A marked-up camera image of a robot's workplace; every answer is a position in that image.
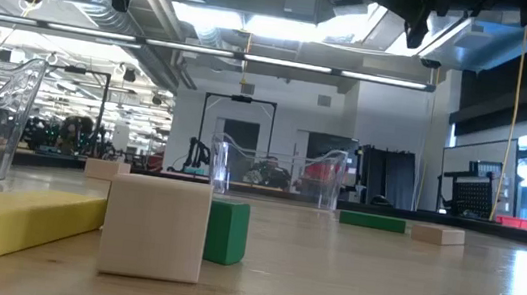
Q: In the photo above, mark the black dome security camera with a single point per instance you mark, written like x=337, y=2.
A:
x=430, y=63

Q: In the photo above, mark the small natural wooden cube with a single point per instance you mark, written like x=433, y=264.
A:
x=155, y=230

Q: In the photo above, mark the red plastic bin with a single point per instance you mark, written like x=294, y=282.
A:
x=513, y=222

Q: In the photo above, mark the dark curtain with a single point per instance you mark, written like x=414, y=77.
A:
x=390, y=178

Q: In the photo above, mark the grey ceiling junction box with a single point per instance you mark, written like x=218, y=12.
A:
x=302, y=0

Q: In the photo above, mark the long ceiling light bar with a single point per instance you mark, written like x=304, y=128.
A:
x=284, y=63

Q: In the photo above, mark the natural wooden rectangular block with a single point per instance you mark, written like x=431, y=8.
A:
x=104, y=170
x=438, y=235

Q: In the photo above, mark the black metal gantry frame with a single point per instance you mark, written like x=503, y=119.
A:
x=240, y=98

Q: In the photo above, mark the black aluminium table frame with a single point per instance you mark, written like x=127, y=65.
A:
x=510, y=232

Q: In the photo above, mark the black background robot arm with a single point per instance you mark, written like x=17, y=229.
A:
x=197, y=152

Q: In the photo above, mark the green wooden block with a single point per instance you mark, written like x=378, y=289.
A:
x=227, y=234
x=372, y=222

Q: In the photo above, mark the long yellow block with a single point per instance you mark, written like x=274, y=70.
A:
x=7, y=227

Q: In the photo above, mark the black perforated cart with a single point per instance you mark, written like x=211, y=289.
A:
x=474, y=196

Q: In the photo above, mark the person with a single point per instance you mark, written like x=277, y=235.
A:
x=75, y=132
x=269, y=168

